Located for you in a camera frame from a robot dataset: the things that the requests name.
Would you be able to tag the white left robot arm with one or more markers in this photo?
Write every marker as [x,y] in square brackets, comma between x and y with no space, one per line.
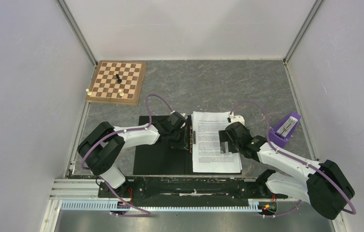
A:
[101,147]

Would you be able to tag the white chess pawn left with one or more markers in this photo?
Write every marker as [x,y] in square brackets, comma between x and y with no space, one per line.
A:
[88,92]

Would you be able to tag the wooden chessboard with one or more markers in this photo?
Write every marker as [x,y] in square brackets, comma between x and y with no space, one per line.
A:
[104,86]

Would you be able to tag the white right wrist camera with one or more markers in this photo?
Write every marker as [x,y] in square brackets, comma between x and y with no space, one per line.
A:
[235,118]

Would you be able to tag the blue folder with black inside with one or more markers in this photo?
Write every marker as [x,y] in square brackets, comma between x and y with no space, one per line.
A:
[162,159]

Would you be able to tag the purple metronome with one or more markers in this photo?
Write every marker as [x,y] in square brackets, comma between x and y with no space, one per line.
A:
[282,132]

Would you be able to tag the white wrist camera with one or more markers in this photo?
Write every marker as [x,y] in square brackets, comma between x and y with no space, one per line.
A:
[235,118]
[184,115]

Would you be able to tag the aluminium frame rail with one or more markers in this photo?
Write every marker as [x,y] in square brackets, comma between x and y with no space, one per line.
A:
[68,188]

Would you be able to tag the printed paper sheet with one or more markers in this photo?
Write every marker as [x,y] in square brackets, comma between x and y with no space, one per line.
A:
[206,155]

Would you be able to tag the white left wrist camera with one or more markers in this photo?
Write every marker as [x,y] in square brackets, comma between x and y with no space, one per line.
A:
[184,115]

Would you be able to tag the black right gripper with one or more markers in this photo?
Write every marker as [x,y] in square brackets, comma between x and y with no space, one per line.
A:
[224,137]

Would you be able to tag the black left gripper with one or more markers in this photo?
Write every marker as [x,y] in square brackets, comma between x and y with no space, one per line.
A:
[182,144]

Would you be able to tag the black chess pawn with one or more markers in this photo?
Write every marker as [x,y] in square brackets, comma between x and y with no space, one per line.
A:
[118,78]

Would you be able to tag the light blue cable duct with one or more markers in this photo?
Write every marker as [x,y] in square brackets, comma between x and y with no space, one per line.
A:
[117,206]

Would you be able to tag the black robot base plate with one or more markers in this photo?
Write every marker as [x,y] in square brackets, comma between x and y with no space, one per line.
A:
[193,191]

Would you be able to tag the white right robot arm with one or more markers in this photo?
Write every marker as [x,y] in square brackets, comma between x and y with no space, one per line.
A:
[320,184]

